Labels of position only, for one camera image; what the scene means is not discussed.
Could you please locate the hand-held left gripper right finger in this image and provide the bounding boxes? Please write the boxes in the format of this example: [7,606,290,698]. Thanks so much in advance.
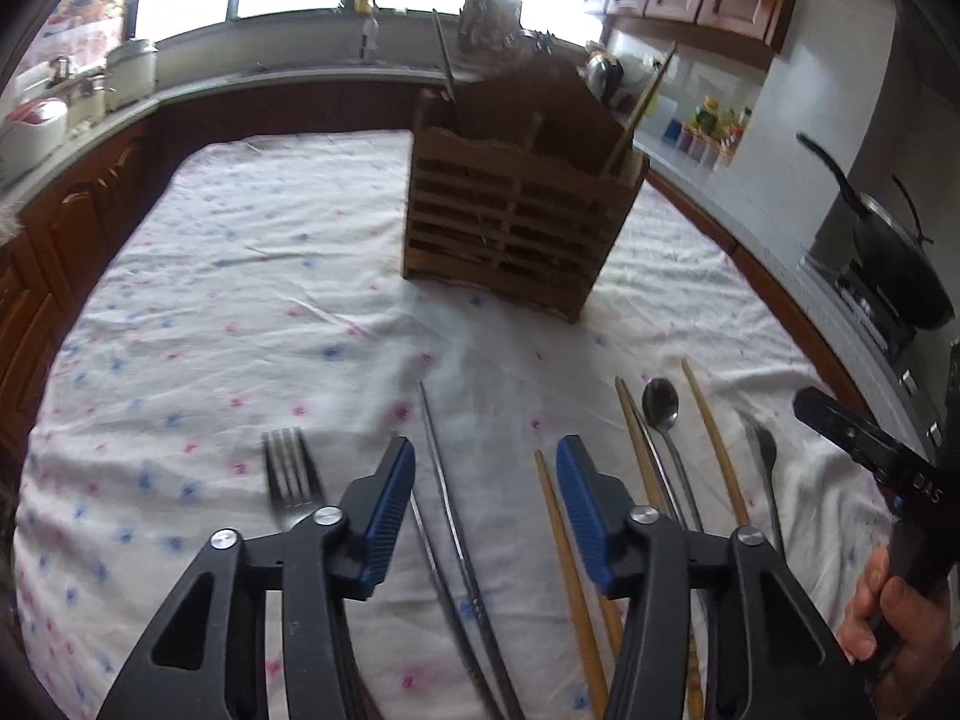
[556,435,875,720]

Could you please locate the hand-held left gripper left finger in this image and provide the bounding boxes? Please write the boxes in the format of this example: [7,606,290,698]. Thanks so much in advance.
[97,435,417,720]

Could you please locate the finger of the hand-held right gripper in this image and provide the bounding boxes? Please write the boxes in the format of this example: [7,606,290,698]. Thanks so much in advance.
[793,386,947,512]

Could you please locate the wooden chopstick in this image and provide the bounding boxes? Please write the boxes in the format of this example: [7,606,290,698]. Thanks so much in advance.
[604,41,678,175]
[613,376,707,720]
[598,594,625,661]
[680,358,752,535]
[533,450,610,720]

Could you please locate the metal chopstick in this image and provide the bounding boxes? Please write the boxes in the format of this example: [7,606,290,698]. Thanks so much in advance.
[416,381,526,720]
[409,491,502,720]
[431,9,460,110]

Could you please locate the metal fork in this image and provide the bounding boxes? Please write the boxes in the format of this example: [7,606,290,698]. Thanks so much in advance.
[261,427,332,535]
[735,409,787,560]

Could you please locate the metal spoon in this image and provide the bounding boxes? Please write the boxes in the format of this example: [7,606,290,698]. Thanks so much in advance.
[642,378,710,537]

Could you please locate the wooden utensil holder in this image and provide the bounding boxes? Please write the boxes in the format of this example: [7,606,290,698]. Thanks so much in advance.
[403,60,650,325]

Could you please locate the person's right hand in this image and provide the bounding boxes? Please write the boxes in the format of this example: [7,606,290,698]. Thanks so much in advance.
[836,540,960,700]

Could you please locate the gas stove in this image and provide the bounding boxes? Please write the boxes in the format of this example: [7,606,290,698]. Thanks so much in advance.
[799,251,920,361]

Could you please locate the black wok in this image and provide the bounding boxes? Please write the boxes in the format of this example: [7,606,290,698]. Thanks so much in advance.
[796,133,955,331]

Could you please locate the white floral tablecloth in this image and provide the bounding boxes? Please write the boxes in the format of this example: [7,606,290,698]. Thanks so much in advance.
[15,131,901,720]

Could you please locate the row of spice jars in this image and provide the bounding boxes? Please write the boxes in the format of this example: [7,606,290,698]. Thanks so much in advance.
[677,124,741,167]

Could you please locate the sauce bottles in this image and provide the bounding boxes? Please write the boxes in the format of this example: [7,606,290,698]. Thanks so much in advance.
[694,96,752,137]

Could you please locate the white plastic container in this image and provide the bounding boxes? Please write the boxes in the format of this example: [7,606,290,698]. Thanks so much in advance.
[622,56,662,121]

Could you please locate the steel electric kettle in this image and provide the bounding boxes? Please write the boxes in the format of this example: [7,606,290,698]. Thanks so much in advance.
[585,51,625,104]

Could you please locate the dish drying rack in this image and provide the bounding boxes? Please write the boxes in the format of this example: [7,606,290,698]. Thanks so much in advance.
[457,0,557,65]

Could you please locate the tall white rice cooker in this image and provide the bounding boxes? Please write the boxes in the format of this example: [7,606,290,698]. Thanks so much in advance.
[105,37,160,110]

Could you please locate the small white pot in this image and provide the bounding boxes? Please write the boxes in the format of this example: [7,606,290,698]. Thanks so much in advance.
[45,56,107,128]

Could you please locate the red and white rice cooker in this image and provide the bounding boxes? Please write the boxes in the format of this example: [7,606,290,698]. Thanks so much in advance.
[4,97,70,160]

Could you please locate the fruit wall poster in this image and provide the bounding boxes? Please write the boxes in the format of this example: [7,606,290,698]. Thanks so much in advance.
[41,0,145,42]

